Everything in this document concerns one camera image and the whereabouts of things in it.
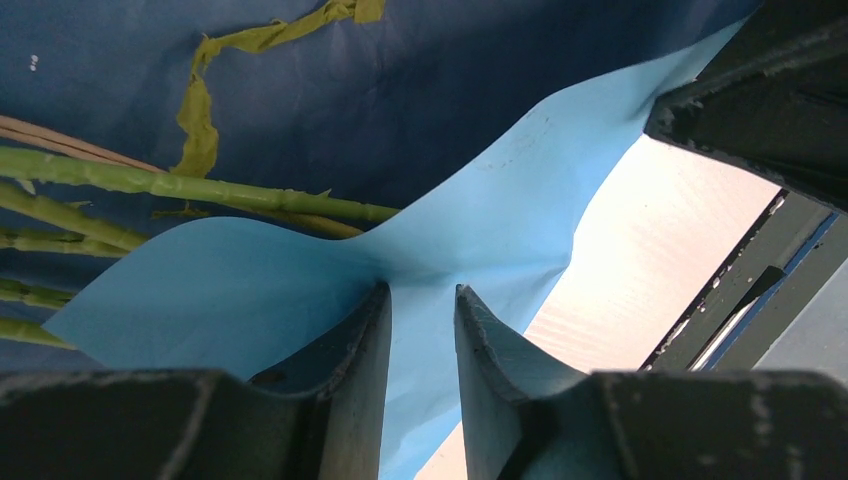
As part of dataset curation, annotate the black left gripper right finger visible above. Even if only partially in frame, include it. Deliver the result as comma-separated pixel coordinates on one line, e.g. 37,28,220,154
455,285,847,479

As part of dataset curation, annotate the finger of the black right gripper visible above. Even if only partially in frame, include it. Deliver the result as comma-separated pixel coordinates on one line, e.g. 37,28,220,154
644,0,847,213

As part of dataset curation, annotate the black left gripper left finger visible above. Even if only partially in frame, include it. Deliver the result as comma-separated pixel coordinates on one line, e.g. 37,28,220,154
1,283,392,479

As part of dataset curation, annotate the blue wrapping paper sheet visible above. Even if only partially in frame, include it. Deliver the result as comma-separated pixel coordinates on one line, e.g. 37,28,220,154
1,1,757,479

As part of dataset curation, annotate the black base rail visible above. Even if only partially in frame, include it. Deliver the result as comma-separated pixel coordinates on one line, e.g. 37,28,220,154
642,190,847,371

